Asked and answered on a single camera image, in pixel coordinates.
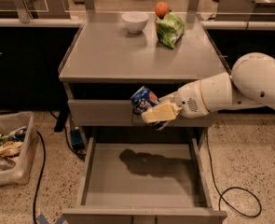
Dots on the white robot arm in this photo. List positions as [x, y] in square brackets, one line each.
[250, 84]

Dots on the grey drawer cabinet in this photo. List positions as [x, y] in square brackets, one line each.
[106, 62]

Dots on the white ceramic bowl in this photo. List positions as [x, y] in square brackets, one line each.
[135, 21]

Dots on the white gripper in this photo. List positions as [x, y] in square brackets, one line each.
[188, 97]

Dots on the green chip bag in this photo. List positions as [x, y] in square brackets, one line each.
[169, 29]

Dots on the clear plastic bin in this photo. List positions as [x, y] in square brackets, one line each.
[21, 172]

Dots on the blue pepsi can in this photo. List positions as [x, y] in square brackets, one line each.
[144, 99]

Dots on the yellow snack bag in bin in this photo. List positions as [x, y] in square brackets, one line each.
[10, 149]

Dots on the open grey middle drawer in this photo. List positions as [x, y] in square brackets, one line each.
[126, 183]

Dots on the dark chip bag in bin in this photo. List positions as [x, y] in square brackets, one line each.
[18, 135]

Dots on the closed grey top drawer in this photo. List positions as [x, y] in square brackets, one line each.
[120, 113]

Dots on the orange fruit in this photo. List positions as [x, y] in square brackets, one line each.
[161, 9]

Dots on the blue power adapter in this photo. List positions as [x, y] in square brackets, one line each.
[76, 140]

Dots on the black drawer handle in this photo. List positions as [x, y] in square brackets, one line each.
[137, 111]

